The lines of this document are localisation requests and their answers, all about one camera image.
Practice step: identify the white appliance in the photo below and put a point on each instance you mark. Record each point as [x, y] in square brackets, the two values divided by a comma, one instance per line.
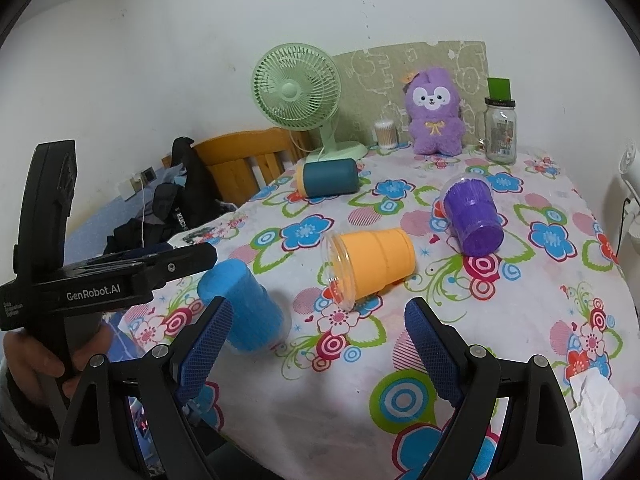
[631, 180]

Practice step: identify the teal cup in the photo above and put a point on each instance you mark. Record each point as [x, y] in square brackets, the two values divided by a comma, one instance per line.
[332, 177]

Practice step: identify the blue cup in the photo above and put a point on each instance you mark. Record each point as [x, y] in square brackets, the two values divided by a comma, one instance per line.
[250, 305]

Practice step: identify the wooden chair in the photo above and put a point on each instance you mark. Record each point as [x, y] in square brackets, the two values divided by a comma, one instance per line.
[235, 155]

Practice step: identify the floral tablecloth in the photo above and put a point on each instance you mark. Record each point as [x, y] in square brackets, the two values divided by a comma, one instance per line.
[350, 410]

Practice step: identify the white crumpled tissue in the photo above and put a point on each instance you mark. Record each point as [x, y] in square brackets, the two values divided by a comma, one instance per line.
[600, 405]

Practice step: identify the black clothing on chair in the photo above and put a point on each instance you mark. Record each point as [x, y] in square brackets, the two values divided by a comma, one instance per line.
[195, 185]

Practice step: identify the person's left forearm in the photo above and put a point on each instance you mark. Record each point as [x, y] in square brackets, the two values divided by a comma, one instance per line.
[20, 425]

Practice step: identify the green desk fan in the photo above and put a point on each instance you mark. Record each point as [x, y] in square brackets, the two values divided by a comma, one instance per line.
[295, 87]

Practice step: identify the purple plush toy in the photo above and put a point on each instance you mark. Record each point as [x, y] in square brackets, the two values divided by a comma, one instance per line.
[432, 130]

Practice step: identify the dark clothing pile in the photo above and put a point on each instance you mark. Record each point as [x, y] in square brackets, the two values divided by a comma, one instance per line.
[135, 232]

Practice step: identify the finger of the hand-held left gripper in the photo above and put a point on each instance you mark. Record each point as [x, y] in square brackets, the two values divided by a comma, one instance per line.
[125, 259]
[190, 262]

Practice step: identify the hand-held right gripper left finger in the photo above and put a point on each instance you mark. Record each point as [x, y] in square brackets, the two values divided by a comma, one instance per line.
[202, 347]

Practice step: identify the green card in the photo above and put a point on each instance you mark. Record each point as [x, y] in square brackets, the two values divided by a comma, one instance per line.
[500, 87]

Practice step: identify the cotton swab container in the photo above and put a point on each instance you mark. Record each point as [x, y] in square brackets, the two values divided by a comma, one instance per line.
[385, 135]

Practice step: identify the person's left hand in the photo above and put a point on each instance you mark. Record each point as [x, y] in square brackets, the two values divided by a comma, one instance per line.
[35, 357]

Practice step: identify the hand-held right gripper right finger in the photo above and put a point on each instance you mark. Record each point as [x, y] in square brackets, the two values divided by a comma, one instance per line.
[435, 347]

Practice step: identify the glass jar with black lid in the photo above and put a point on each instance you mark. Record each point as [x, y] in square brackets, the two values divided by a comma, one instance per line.
[500, 135]

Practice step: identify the purple cup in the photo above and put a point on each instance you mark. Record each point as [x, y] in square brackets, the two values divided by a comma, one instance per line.
[475, 215]

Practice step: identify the green patterned board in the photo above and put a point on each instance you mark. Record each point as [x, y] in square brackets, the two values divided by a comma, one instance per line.
[370, 80]

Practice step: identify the wall outlet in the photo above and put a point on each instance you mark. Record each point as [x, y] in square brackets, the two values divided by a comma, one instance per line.
[131, 186]

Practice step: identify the orange cup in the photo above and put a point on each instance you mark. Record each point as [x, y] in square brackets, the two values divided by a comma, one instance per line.
[375, 260]

